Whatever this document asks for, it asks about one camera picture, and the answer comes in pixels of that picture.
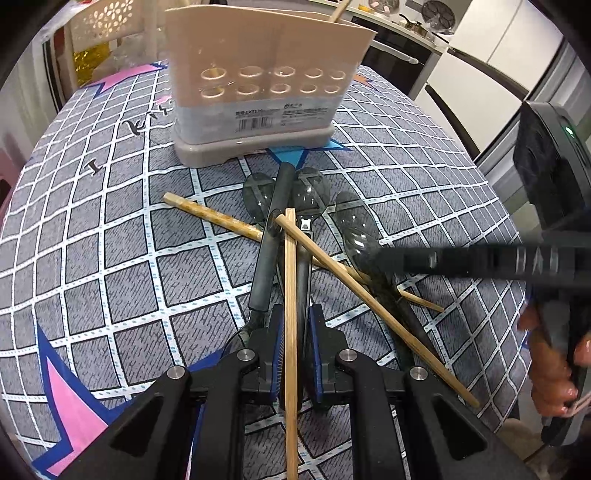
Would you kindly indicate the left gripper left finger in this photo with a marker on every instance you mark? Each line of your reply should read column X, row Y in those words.
column 189, row 424

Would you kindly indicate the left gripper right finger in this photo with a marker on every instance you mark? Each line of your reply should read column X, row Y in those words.
column 384, row 423

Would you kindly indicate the dark translucent spoon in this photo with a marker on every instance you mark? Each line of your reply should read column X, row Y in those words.
column 311, row 195
column 358, row 230
column 262, row 282
column 257, row 194

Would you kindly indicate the spotted wooden chopstick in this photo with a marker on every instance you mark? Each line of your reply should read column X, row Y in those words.
column 249, row 231

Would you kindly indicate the person right hand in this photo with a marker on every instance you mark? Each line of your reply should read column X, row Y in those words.
column 552, row 389

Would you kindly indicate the black built-in oven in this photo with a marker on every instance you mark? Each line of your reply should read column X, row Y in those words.
column 406, row 63

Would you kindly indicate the grey checked tablecloth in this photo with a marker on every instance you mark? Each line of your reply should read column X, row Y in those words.
column 103, row 286

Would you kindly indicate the beige utensil holder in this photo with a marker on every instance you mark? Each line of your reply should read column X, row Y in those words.
column 248, row 79

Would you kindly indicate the beige perforated basket cart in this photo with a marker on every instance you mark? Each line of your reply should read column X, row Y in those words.
column 107, row 37

